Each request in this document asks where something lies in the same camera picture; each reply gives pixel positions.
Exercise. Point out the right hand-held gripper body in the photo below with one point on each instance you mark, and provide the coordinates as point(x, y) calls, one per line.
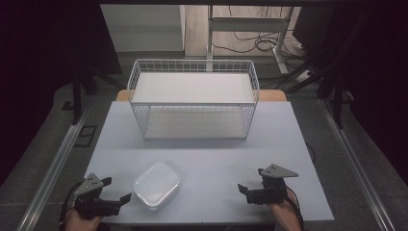
point(275, 187)

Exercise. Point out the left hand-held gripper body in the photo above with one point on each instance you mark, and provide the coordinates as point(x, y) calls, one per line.
point(90, 186)

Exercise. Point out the clear plastic container with lid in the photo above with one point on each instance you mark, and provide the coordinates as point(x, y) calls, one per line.
point(156, 186)

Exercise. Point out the person's right hand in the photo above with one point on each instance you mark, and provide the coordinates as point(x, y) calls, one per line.
point(284, 215)

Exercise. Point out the person's left hand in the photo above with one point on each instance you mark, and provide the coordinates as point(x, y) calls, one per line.
point(80, 224)

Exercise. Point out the black metal stand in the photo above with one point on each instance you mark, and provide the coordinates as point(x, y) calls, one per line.
point(77, 96)
point(337, 102)

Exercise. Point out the white power strip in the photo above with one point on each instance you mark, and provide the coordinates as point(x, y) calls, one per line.
point(303, 76)

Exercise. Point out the white cabinet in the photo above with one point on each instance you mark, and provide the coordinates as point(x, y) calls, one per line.
point(144, 29)

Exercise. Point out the aluminium rail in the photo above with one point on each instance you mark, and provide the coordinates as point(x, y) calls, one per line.
point(53, 166)
point(356, 163)

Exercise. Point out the black floor socket frame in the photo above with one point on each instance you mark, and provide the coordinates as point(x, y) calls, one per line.
point(85, 136)

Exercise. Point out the white metal desk frame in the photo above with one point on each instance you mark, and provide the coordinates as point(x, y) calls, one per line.
point(246, 24)

